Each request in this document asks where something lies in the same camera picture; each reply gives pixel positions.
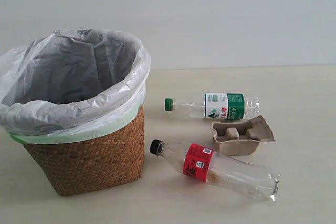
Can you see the white green plastic bin liner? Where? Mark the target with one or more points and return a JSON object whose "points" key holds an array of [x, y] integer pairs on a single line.
{"points": [[72, 86]]}

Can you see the woven wicker waste basket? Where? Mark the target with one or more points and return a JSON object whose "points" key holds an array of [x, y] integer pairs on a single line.
{"points": [[100, 163]]}

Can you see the clear bottle red label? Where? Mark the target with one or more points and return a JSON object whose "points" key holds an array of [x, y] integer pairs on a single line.
{"points": [[209, 166]]}

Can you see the brown pulp cardboard tray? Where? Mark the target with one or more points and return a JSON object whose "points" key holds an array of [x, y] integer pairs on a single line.
{"points": [[241, 137]]}

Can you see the clear bottle green label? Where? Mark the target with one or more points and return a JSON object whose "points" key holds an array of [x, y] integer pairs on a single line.
{"points": [[214, 105]]}

